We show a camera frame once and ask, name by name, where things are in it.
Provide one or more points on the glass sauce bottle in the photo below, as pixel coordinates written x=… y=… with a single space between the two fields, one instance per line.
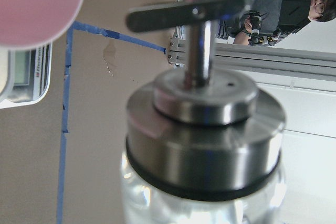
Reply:
x=203 y=144

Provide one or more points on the pink cup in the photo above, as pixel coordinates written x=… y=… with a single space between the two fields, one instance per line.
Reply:
x=26 y=24

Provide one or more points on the digital kitchen scale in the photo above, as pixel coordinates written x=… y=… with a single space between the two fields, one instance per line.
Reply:
x=25 y=76

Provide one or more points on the person with glasses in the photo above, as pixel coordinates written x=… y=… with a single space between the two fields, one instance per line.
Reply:
x=268 y=22

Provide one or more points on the aluminium frame post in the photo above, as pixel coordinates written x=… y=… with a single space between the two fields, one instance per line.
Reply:
x=272 y=60

